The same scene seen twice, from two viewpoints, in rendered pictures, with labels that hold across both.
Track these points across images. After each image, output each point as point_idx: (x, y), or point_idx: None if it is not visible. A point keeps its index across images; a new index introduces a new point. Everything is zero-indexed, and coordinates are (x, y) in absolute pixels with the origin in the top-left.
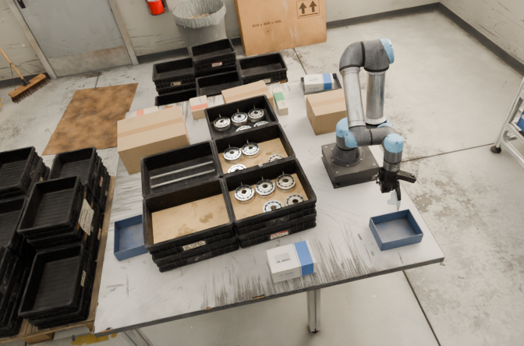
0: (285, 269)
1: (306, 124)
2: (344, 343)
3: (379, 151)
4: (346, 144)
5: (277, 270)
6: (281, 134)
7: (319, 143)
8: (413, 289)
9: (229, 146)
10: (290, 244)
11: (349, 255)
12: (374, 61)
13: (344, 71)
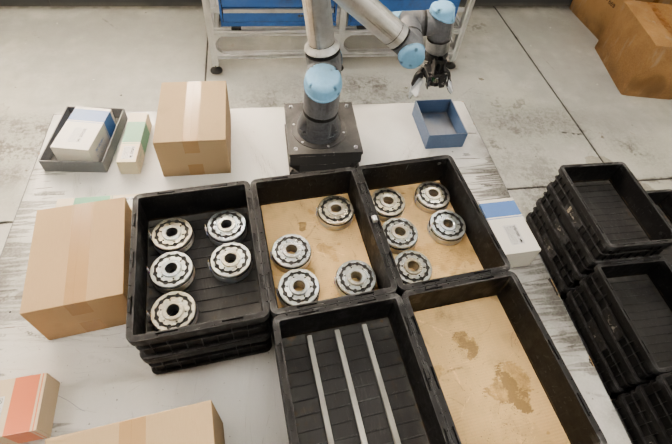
0: (531, 233)
1: (192, 180)
2: None
3: None
4: (420, 62)
5: (535, 242)
6: (282, 183)
7: (254, 171)
8: None
9: (277, 291)
10: (489, 222)
11: (471, 175)
12: None
13: None
